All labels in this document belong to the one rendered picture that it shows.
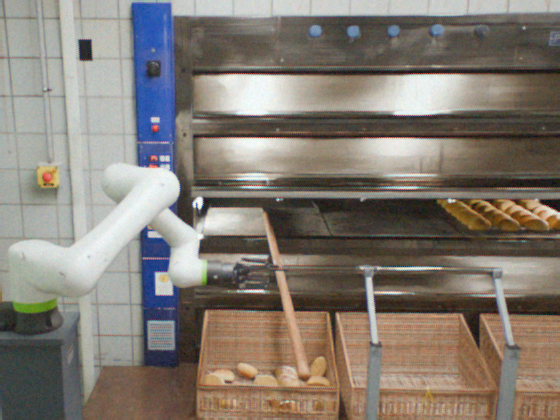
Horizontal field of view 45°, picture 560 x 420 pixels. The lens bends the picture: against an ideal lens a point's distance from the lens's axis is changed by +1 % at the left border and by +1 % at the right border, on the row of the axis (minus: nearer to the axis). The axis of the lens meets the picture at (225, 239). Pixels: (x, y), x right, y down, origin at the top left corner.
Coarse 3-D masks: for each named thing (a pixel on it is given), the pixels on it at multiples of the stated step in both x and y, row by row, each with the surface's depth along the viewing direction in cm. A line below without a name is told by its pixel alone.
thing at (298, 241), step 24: (216, 240) 296; (240, 240) 295; (264, 240) 295; (288, 240) 295; (312, 240) 294; (336, 240) 294; (360, 240) 294; (384, 240) 293; (408, 240) 293; (432, 240) 293; (456, 240) 293; (480, 240) 292; (504, 240) 292; (528, 240) 292; (552, 240) 292
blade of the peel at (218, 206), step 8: (216, 200) 369; (224, 200) 369; (232, 200) 369; (240, 200) 369; (248, 200) 369; (256, 200) 369; (264, 200) 369; (272, 200) 369; (288, 200) 369; (296, 200) 369; (304, 200) 369; (216, 208) 340; (224, 208) 340; (232, 208) 340; (240, 208) 340; (248, 208) 340; (256, 208) 340; (272, 208) 340; (280, 208) 340; (288, 208) 340; (296, 208) 340; (304, 208) 340; (312, 208) 340
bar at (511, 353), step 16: (304, 272) 260; (320, 272) 259; (336, 272) 259; (352, 272) 259; (368, 272) 257; (384, 272) 258; (400, 272) 258; (416, 272) 258; (432, 272) 258; (448, 272) 257; (464, 272) 257; (480, 272) 257; (496, 272) 256; (368, 288) 256; (496, 288) 255; (368, 304) 253; (512, 352) 241; (368, 368) 247; (512, 368) 243; (368, 384) 247; (512, 384) 244; (368, 400) 248; (512, 400) 246; (368, 416) 250; (496, 416) 252
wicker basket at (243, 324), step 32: (256, 320) 300; (320, 320) 299; (224, 352) 301; (256, 352) 301; (288, 352) 300; (320, 352) 299; (224, 384) 260; (224, 416) 264; (256, 416) 263; (288, 416) 262; (320, 416) 262
